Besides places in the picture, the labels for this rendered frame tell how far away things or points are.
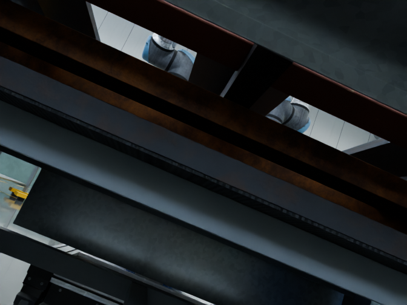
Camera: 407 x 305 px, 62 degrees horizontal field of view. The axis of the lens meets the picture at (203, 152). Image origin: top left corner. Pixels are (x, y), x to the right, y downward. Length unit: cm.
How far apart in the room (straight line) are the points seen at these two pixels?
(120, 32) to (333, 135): 810
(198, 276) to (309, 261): 78
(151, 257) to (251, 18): 93
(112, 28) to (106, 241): 1173
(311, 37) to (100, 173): 31
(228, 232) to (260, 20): 27
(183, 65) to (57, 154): 126
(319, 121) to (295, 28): 1207
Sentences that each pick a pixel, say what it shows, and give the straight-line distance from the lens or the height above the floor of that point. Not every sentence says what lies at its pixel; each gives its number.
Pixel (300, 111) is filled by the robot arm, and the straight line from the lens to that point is 178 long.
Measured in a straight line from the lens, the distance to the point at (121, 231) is 121.
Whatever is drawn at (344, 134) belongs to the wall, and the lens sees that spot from 1278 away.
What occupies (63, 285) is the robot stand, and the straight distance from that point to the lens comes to 142.
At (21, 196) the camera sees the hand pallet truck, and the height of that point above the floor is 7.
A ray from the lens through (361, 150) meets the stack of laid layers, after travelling 90.
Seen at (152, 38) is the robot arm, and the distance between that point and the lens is 166.
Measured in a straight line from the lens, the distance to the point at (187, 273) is 123.
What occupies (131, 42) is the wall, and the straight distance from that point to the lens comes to 1241.
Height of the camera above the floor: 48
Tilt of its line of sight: 13 degrees up
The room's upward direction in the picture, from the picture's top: 23 degrees clockwise
